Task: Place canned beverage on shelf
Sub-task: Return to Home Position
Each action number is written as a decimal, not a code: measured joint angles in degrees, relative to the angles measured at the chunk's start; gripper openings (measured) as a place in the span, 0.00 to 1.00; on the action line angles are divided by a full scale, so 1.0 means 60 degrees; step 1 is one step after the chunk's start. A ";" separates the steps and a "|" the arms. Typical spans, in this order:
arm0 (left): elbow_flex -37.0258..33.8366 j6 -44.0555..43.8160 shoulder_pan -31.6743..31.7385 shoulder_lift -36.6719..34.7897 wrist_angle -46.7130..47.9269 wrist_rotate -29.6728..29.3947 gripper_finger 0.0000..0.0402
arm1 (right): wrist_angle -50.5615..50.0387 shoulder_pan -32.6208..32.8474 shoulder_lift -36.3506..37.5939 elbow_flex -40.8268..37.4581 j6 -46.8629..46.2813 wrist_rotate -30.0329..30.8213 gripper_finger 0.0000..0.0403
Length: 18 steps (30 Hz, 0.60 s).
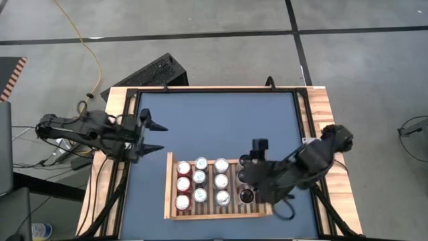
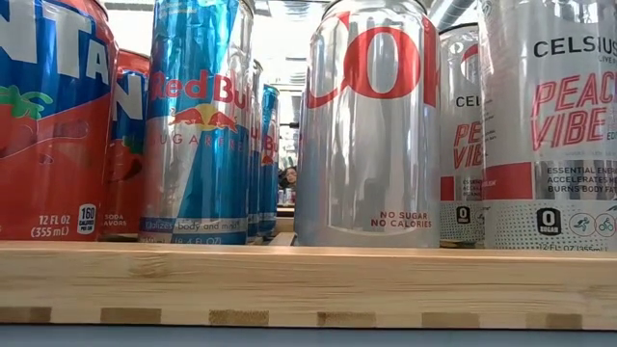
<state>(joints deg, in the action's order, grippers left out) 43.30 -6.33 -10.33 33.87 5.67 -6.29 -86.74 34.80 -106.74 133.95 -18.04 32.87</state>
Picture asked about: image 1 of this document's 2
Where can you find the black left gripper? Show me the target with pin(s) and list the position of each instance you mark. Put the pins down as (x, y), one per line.
(133, 137)

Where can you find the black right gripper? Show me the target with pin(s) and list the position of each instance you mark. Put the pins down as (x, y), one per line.
(267, 182)

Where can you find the silver Diet Coke can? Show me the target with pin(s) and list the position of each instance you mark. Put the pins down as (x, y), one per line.
(222, 197)
(221, 165)
(221, 180)

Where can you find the blue silver Red Bull can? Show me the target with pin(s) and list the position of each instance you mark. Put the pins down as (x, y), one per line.
(201, 163)
(200, 195)
(199, 176)

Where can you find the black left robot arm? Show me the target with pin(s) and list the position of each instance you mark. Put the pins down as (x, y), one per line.
(83, 132)

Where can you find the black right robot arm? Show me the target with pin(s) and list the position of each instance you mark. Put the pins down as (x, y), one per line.
(311, 160)

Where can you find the wooden slatted shelf tray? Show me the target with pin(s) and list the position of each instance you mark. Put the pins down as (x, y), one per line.
(207, 212)

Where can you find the blue table mat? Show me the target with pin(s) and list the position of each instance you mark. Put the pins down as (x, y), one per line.
(207, 120)

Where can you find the black mesh computer case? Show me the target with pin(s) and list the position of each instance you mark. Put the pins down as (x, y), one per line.
(157, 72)

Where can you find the black power strip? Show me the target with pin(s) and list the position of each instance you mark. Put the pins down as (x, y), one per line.
(65, 155)

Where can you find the black base beam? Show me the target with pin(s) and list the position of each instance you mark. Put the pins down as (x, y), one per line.
(50, 187)

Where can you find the white blue container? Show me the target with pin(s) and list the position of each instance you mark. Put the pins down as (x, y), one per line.
(41, 231)

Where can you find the grey panel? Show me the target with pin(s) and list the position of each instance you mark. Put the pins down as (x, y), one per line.
(5, 147)

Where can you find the grey stand base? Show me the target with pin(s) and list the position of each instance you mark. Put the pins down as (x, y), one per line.
(416, 128)

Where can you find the black mat with striped edge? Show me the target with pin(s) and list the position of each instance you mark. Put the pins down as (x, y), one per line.
(8, 72)

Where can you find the black metal table frame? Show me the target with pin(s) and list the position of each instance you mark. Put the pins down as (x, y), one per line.
(261, 90)

